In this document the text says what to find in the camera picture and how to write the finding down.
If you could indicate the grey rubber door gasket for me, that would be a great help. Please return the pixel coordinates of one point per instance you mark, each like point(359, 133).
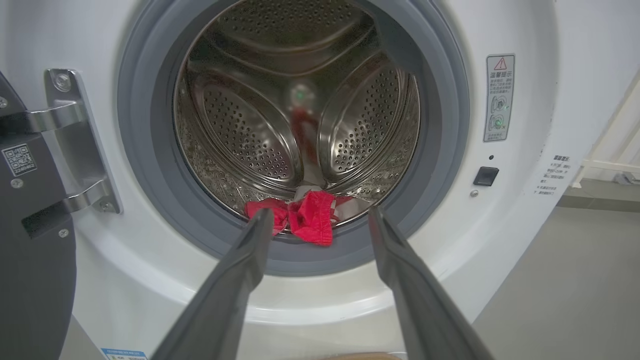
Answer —
point(145, 165)

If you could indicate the grey warning sticker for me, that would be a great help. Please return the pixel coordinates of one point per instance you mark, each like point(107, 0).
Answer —
point(499, 100)

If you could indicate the blue white label sticker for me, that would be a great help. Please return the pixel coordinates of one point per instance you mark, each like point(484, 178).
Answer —
point(124, 354)

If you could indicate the metal door hinge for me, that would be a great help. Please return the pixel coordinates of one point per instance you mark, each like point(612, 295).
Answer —
point(75, 145)

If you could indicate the white metal rack frame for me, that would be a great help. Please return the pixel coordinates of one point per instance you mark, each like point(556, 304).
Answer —
point(610, 165)

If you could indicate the grey round glass washer door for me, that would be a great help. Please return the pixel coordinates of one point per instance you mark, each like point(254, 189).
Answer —
point(35, 280)

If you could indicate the white front-load washing machine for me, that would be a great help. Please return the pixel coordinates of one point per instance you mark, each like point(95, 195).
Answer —
point(125, 280)

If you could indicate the white QR code sticker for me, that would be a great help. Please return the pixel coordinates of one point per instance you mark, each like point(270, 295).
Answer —
point(19, 160)

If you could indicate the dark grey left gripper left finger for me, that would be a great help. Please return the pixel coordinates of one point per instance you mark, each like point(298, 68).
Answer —
point(220, 300)

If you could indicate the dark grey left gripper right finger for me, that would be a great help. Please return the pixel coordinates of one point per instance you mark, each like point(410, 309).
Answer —
point(425, 310)

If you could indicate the perforated steel washer drum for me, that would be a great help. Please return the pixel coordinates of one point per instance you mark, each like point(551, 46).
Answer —
point(240, 130)

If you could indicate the red garment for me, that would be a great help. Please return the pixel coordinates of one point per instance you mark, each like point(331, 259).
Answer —
point(312, 215)

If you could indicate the black door latch socket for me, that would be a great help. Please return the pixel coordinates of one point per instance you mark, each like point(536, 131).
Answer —
point(486, 176)

